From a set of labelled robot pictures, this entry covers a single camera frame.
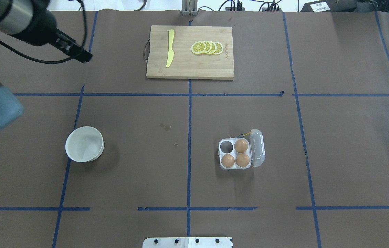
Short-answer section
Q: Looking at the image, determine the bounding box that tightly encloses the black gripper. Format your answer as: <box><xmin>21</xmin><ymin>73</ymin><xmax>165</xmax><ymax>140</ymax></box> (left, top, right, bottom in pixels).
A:
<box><xmin>55</xmin><ymin>29</ymin><xmax>93</xmax><ymax>63</ymax></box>

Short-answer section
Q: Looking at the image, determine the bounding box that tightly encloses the brown egg from bowl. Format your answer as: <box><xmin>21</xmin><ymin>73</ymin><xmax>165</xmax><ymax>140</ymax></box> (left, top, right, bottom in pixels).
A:
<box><xmin>220</xmin><ymin>154</ymin><xmax>235</xmax><ymax>170</ymax></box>

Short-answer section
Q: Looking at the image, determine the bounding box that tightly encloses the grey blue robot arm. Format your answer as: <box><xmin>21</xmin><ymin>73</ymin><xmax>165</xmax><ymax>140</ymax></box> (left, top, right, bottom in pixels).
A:
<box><xmin>0</xmin><ymin>0</ymin><xmax>92</xmax><ymax>131</ymax></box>

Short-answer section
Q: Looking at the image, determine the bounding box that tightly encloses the brown egg back left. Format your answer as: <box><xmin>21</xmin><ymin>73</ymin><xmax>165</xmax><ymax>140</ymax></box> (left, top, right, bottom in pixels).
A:
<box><xmin>234</xmin><ymin>138</ymin><xmax>249</xmax><ymax>154</ymax></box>

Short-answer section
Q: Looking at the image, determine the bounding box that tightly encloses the clear plastic egg box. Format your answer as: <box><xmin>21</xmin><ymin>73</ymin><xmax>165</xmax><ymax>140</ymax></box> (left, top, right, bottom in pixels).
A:
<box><xmin>218</xmin><ymin>129</ymin><xmax>266</xmax><ymax>171</ymax></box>

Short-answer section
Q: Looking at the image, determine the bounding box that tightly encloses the brown egg front left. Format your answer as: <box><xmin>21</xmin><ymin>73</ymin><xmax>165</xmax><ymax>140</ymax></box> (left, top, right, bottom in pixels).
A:
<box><xmin>235</xmin><ymin>154</ymin><xmax>251</xmax><ymax>168</ymax></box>

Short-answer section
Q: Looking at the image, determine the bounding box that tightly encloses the white round bowl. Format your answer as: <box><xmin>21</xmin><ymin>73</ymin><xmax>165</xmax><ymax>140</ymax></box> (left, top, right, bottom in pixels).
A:
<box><xmin>65</xmin><ymin>126</ymin><xmax>105</xmax><ymax>162</ymax></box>

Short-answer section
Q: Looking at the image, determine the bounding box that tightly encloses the yellow plastic knife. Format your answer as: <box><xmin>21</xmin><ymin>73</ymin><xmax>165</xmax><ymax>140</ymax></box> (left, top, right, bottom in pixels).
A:
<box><xmin>166</xmin><ymin>29</ymin><xmax>175</xmax><ymax>68</ymax></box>

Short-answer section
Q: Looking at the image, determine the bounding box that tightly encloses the bamboo cutting board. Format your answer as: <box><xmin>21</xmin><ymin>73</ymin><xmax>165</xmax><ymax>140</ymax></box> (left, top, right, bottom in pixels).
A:
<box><xmin>146</xmin><ymin>25</ymin><xmax>234</xmax><ymax>80</ymax></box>

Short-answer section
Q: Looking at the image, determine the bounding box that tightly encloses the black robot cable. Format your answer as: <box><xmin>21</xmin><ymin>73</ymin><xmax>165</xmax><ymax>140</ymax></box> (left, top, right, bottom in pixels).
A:
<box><xmin>0</xmin><ymin>0</ymin><xmax>88</xmax><ymax>65</ymax></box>

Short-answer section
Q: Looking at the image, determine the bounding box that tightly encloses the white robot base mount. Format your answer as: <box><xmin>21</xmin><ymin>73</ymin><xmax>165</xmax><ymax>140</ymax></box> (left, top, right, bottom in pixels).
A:
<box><xmin>142</xmin><ymin>237</ymin><xmax>233</xmax><ymax>248</ymax></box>

